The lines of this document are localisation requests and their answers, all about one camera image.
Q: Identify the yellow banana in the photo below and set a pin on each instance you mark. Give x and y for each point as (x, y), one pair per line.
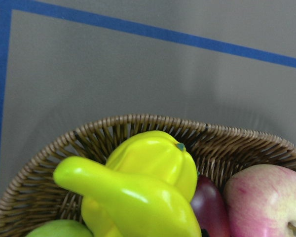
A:
(119, 204)

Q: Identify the woven fruit basket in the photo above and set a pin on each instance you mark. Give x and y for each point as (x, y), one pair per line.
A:
(32, 198)

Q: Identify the red yellow mango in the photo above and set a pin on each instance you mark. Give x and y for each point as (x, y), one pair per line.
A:
(209, 209)

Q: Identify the red apple right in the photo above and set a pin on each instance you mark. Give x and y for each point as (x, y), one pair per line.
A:
(261, 202)

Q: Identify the green pear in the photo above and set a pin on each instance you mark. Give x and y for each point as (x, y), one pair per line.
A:
(61, 228)

